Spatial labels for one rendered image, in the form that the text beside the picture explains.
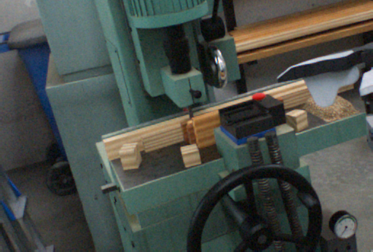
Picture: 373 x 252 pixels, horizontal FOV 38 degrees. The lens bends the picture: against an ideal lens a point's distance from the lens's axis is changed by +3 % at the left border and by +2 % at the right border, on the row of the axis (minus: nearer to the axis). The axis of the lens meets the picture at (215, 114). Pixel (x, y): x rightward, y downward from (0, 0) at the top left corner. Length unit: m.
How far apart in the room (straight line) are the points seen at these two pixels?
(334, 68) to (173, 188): 0.63
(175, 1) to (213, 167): 0.37
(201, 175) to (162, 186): 0.09
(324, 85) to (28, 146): 3.28
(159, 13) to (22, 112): 2.65
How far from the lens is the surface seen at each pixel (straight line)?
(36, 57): 3.03
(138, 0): 1.18
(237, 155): 1.10
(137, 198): 1.17
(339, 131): 1.31
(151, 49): 1.34
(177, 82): 1.23
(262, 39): 3.31
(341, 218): 1.33
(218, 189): 1.00
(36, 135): 3.79
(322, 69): 0.64
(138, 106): 1.47
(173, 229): 1.23
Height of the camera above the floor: 1.42
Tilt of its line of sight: 21 degrees down
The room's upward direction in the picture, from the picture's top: 11 degrees counter-clockwise
